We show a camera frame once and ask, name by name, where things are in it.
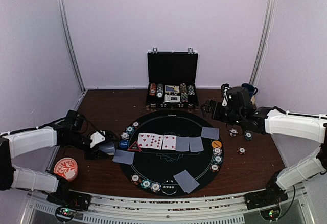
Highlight purple green chip row in case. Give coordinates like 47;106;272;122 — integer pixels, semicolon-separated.
188;85;195;95

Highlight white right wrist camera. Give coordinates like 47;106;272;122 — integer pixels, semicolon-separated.
221;83;230;106

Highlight blue small blind button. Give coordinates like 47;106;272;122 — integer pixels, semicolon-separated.
119;140;129;149

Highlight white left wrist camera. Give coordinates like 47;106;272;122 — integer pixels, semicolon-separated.
90;132;106;148

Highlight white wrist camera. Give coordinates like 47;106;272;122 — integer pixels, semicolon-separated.
221;83;230;106
90;132;106;148

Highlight red black chip stack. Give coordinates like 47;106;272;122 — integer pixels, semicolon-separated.
237;147;246;155

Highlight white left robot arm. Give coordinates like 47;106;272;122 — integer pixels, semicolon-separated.
1;110;118;206

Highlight red triangle all-in marker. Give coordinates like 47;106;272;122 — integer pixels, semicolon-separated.
127;141;142;152

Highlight white blue chips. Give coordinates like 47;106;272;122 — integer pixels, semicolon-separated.
213;147;222;156
150;183;161;193
121;132;130;140

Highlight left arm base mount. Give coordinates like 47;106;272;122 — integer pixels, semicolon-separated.
46;191;91;223

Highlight orange big blind button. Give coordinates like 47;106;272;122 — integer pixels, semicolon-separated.
211;140;222;148

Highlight white card box in case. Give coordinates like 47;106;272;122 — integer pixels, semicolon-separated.
164;94;181;102

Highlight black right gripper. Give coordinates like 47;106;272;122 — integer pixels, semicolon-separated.
201;100;244;127

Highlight red white round coaster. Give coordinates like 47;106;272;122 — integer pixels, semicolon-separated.
53;158;78;182

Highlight dark blue mug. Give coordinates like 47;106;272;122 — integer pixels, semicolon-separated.
241;83;258;98

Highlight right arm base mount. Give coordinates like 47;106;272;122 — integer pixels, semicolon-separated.
244;190;289;222

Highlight nine of diamonds card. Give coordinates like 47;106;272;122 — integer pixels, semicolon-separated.
149;133;164;150

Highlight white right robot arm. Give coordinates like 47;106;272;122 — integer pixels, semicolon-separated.
201;84;326;205

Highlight beige ceramic plate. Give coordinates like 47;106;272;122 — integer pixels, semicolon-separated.
250;95;256;105

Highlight green chips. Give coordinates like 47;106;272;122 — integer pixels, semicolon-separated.
126;126;134;135
213;155;223;165
141;179;152;189

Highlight green chip stack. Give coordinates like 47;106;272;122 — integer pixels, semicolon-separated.
244;132;253;141

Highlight five of hearts card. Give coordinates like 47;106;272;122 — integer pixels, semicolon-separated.
137;133;151;148

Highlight multicolour chip row in case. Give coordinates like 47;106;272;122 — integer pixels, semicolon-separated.
180;83;188;103

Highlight white blue chip stack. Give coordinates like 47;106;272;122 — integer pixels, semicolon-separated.
229;128;238;137

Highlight blue card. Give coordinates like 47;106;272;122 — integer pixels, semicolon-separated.
174;170;192;185
112;150;135;165
180;177;200;194
176;136;190;152
201;127;220;140

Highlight blue playing card deck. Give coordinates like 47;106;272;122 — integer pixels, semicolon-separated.
99;142;116;155

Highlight clear round dealer button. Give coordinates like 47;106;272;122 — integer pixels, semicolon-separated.
161;179;178;196

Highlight red black chips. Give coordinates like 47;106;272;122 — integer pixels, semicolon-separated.
132;122;139;128
130;174;142;185
210;164;220;172

